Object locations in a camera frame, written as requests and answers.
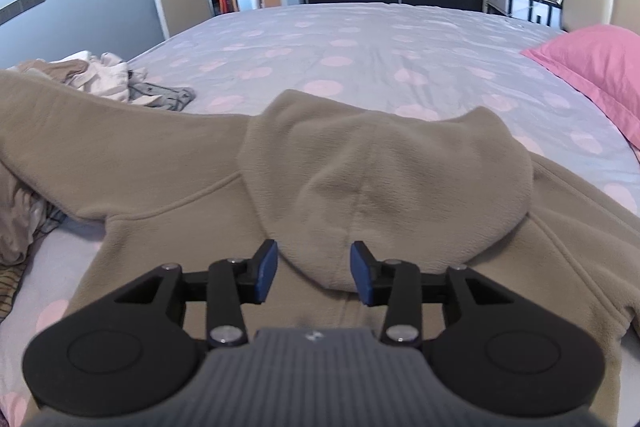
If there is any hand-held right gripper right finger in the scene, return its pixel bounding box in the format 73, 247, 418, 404
350, 241, 531, 348

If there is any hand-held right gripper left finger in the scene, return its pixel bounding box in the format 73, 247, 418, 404
95, 239, 279, 348

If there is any beige fleece hoodie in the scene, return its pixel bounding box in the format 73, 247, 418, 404
0, 69, 640, 427

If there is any grey patterned garment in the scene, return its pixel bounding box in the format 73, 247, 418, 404
127, 69, 196, 112

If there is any polka dot bed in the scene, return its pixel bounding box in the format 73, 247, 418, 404
0, 2, 640, 427

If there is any tan cloth garment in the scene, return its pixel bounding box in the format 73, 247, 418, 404
0, 152, 68, 265

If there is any cream white garment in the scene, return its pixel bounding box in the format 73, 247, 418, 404
65, 51, 131, 102

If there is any brown striped garment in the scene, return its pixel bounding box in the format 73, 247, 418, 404
0, 264, 28, 320

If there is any white nightstand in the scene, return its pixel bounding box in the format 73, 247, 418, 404
482, 0, 566, 28

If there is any pink pillow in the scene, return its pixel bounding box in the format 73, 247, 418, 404
520, 24, 640, 148

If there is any grey light switch panel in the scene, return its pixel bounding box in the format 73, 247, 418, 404
0, 0, 47, 25

